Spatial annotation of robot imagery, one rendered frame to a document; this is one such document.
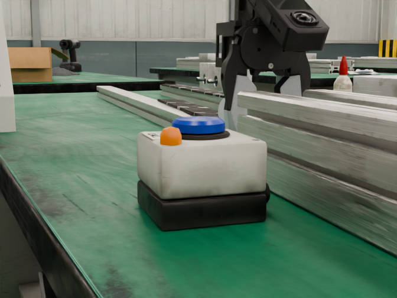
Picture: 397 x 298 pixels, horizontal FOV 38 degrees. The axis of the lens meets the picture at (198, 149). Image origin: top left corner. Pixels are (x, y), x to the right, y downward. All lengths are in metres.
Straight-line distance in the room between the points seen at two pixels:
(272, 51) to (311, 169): 0.21
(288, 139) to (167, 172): 0.13
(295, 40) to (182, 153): 0.21
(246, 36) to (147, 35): 11.57
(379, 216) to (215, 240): 0.11
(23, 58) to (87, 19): 9.23
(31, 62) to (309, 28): 2.12
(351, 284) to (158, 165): 0.15
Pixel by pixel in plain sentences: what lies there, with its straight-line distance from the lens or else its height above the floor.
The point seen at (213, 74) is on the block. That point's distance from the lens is 1.62.
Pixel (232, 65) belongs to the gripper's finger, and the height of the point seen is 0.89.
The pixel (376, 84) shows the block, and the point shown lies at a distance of 0.70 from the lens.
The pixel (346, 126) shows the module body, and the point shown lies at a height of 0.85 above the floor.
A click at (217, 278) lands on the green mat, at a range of 0.32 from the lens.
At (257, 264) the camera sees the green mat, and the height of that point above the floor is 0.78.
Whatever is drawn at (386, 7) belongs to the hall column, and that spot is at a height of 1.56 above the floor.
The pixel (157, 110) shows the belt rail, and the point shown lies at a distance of 1.01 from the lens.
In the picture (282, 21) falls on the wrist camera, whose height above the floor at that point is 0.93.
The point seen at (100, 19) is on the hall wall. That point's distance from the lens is 11.90.
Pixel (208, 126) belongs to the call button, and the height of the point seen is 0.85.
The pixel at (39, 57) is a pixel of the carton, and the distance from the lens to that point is 2.63.
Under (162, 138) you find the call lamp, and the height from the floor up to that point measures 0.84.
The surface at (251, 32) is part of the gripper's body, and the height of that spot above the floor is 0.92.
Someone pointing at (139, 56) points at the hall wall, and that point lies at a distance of 12.08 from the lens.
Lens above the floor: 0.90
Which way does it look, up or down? 9 degrees down
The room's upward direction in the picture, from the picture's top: straight up
